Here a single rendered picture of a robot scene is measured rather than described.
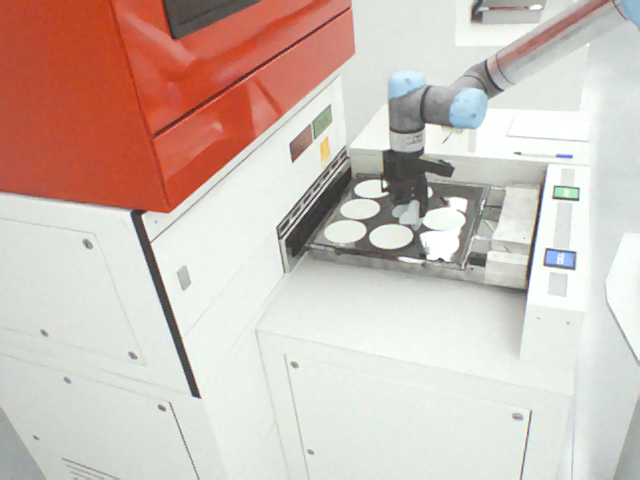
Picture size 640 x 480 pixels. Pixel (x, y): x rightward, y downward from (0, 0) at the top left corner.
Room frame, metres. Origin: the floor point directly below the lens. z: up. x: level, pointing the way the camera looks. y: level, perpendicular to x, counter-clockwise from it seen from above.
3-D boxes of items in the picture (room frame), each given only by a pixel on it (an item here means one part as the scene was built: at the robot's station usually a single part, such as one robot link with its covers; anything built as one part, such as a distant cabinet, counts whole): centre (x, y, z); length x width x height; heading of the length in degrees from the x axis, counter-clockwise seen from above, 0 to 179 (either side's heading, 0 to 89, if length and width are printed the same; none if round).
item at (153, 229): (1.09, 0.09, 1.02); 0.82 x 0.03 x 0.40; 154
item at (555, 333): (0.94, -0.49, 0.89); 0.55 x 0.09 x 0.14; 154
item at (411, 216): (1.06, -0.20, 0.95); 0.06 x 0.03 x 0.09; 105
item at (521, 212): (1.06, -0.44, 0.87); 0.36 x 0.08 x 0.03; 154
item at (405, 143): (1.07, -0.20, 1.13); 0.08 x 0.08 x 0.05
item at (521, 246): (0.99, -0.41, 0.89); 0.08 x 0.03 x 0.03; 64
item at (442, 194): (1.16, -0.20, 0.90); 0.34 x 0.34 x 0.01; 64
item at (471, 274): (1.03, -0.20, 0.84); 0.50 x 0.02 x 0.03; 64
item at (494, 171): (1.47, -0.45, 0.89); 0.62 x 0.35 x 0.14; 64
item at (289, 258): (1.24, 0.00, 0.89); 0.44 x 0.02 x 0.10; 154
